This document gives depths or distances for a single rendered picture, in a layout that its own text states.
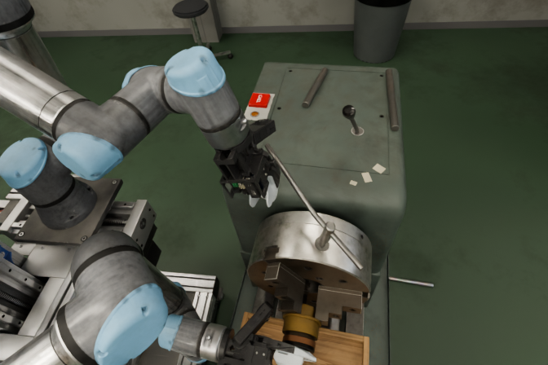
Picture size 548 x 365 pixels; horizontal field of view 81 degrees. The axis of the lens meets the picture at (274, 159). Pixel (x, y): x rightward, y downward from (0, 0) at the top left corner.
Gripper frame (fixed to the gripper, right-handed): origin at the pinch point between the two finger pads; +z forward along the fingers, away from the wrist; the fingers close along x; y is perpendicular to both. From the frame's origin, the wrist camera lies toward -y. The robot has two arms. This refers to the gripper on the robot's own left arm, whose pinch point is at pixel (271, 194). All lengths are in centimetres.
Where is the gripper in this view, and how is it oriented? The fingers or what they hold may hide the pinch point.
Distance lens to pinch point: 70.8
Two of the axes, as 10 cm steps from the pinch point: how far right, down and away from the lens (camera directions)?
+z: 3.1, 6.6, 6.8
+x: 9.3, -0.6, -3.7
